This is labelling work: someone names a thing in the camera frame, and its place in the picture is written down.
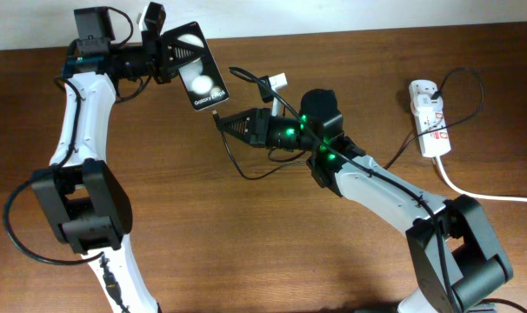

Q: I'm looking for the white USB charger adapter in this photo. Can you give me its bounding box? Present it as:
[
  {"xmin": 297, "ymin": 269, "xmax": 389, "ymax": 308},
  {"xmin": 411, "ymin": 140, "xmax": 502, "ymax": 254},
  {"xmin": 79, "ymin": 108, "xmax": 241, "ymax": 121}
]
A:
[{"xmin": 410, "ymin": 94, "xmax": 444, "ymax": 117}]

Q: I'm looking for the black charging cable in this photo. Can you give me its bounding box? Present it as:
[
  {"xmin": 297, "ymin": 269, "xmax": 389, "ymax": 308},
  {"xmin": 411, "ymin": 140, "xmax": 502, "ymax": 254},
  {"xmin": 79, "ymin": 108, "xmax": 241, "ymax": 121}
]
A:
[{"xmin": 210, "ymin": 67, "xmax": 485, "ymax": 181}]

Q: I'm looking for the black smartphone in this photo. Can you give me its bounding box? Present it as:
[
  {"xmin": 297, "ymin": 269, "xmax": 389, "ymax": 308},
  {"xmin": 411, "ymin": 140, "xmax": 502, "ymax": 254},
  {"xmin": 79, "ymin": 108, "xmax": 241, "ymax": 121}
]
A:
[{"xmin": 171, "ymin": 22, "xmax": 230, "ymax": 111}]

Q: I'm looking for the white power strip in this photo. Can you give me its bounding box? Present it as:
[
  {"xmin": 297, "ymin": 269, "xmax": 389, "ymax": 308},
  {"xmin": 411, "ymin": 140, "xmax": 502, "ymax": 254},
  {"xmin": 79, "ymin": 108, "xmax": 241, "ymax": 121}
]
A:
[{"xmin": 409, "ymin": 80, "xmax": 451, "ymax": 158}]

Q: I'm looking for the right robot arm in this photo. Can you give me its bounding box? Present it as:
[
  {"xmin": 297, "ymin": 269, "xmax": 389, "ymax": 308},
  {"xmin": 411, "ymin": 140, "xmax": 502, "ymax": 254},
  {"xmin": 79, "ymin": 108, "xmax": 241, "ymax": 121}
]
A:
[{"xmin": 213, "ymin": 89, "xmax": 513, "ymax": 312}]

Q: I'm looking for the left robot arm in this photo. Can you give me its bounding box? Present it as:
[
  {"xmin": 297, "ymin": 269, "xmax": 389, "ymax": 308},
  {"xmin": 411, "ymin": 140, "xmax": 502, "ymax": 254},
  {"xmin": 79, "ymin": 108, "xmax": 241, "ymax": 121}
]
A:
[{"xmin": 31, "ymin": 3, "xmax": 228, "ymax": 312}]

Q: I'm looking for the white power strip cord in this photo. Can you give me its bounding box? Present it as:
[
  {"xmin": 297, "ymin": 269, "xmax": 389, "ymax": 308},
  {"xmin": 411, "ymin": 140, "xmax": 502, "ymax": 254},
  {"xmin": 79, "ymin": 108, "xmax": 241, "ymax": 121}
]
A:
[{"xmin": 432, "ymin": 156, "xmax": 527, "ymax": 204}]

